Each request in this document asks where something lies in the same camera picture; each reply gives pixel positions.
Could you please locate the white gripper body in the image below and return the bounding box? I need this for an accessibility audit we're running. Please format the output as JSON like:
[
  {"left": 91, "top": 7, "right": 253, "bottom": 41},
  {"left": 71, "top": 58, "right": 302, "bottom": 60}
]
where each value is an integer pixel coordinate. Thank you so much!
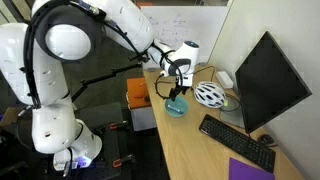
[{"left": 175, "top": 73, "right": 195, "bottom": 89}]

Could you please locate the blue marker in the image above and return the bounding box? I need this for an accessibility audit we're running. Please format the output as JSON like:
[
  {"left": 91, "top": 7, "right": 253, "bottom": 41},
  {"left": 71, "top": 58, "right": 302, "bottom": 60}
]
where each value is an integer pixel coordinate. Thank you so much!
[{"left": 167, "top": 104, "right": 185, "bottom": 115}]

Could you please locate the teal bowl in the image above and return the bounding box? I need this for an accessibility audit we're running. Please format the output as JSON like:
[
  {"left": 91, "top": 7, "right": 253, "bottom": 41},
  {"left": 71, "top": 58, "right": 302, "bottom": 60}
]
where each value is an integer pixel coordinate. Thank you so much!
[{"left": 164, "top": 96, "right": 190, "bottom": 119}]

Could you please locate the white bicycle helmet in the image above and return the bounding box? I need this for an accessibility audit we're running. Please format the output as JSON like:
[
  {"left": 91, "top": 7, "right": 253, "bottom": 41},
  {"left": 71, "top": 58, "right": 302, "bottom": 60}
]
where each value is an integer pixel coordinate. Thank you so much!
[{"left": 193, "top": 81, "right": 228, "bottom": 110}]

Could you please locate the orange box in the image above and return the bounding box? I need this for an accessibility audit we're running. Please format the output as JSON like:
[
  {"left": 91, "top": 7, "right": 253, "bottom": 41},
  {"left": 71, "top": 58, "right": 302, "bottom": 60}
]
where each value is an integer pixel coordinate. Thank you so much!
[{"left": 126, "top": 77, "right": 153, "bottom": 110}]

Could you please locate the white drawer cabinet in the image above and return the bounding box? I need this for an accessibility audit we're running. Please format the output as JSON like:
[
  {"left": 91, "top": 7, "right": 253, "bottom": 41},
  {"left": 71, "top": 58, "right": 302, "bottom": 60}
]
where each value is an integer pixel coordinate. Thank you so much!
[{"left": 129, "top": 105, "right": 158, "bottom": 132}]

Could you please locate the small white box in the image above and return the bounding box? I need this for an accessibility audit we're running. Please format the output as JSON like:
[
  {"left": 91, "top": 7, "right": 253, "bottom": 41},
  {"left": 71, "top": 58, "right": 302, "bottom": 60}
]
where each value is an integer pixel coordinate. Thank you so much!
[{"left": 214, "top": 70, "right": 235, "bottom": 90}]

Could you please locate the whiteboard with drawings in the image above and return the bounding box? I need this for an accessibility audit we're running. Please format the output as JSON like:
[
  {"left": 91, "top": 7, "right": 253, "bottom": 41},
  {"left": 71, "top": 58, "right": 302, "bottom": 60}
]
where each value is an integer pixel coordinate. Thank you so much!
[{"left": 139, "top": 5, "right": 231, "bottom": 70}]

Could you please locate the black keyboard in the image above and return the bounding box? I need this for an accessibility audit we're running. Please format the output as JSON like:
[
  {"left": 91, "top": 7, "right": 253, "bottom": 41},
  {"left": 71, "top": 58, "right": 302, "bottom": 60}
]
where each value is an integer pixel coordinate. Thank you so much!
[{"left": 198, "top": 113, "right": 277, "bottom": 174}]

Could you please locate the black computer monitor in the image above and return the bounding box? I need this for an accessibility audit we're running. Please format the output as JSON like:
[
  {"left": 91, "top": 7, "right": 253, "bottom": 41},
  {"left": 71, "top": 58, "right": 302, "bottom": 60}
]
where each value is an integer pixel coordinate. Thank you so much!
[{"left": 234, "top": 30, "right": 313, "bottom": 135}]

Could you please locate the orange chair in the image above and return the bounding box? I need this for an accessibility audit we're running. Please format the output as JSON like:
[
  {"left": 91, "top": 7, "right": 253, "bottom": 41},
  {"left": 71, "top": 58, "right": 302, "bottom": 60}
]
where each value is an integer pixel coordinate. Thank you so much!
[{"left": 135, "top": 1, "right": 154, "bottom": 9}]

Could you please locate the black computer mouse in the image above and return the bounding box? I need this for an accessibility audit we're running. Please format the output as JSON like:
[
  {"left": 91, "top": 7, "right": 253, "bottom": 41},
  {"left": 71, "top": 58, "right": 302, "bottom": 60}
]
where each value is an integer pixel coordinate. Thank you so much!
[{"left": 257, "top": 133, "right": 276, "bottom": 147}]

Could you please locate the brown cardboard box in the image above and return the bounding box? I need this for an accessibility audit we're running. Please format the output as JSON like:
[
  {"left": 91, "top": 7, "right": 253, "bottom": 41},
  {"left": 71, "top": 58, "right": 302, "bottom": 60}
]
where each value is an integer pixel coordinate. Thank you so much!
[{"left": 0, "top": 106, "right": 25, "bottom": 128}]

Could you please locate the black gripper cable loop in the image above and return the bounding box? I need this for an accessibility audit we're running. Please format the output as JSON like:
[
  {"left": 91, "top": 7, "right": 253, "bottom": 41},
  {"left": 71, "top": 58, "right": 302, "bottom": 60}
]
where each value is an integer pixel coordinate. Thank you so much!
[{"left": 153, "top": 71, "right": 178, "bottom": 100}]

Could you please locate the black desk cable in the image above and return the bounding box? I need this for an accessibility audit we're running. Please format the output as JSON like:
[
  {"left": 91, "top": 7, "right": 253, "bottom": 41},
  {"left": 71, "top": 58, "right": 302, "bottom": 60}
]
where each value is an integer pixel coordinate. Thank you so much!
[{"left": 191, "top": 65, "right": 216, "bottom": 83}]

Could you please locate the gray monitor base plate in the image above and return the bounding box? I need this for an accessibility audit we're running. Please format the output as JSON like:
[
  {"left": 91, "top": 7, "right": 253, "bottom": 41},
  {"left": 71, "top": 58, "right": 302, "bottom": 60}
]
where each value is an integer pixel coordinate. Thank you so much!
[{"left": 218, "top": 95, "right": 246, "bottom": 130}]

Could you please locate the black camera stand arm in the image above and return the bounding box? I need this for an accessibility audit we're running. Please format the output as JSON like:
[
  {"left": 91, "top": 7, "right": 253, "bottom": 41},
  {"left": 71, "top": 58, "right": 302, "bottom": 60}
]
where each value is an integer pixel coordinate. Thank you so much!
[{"left": 70, "top": 62, "right": 144, "bottom": 103}]

